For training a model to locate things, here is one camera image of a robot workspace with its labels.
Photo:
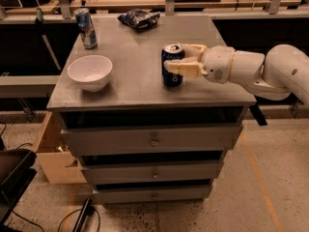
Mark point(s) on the grey drawer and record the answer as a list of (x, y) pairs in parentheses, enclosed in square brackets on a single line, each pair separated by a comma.
[(138, 195), (151, 172), (95, 142)]

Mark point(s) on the blue chip bag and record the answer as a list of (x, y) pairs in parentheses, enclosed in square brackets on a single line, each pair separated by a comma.
[(139, 19)]

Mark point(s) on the middle grey drawer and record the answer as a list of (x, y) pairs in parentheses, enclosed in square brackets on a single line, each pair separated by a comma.
[(151, 172)]

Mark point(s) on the bottom grey drawer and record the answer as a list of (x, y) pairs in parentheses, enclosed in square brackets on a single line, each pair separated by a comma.
[(138, 195)]

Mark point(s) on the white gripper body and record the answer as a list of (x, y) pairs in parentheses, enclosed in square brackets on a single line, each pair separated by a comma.
[(218, 64)]

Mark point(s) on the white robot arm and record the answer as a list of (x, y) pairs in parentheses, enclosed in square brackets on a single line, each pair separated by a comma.
[(284, 70)]

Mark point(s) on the white bowl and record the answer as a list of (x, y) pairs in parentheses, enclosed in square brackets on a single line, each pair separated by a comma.
[(91, 73)]

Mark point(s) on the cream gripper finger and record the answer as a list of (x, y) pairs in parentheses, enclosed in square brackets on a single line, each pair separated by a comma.
[(184, 68), (194, 52)]

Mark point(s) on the cardboard box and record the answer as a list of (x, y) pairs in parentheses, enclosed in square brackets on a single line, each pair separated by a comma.
[(58, 164)]

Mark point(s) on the top grey drawer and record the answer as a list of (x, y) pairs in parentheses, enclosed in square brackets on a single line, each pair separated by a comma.
[(95, 142)]

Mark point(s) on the grey drawer cabinet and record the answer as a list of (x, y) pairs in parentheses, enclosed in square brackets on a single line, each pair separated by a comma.
[(136, 97)]

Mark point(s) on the black bin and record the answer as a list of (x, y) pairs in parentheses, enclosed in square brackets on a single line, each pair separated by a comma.
[(16, 173)]

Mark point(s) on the blue pepsi can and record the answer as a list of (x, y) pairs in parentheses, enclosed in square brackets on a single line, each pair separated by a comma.
[(171, 51)]

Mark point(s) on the redbull can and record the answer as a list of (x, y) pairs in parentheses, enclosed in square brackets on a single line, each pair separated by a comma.
[(86, 28)]

